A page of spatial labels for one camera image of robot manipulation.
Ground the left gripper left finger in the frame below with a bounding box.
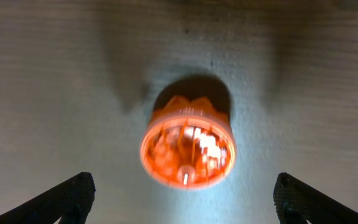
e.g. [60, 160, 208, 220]
[0, 172, 96, 224]

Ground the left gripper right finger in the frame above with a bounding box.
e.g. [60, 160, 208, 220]
[273, 172, 358, 224]

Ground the orange round toy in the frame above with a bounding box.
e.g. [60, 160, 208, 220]
[140, 95, 237, 190]

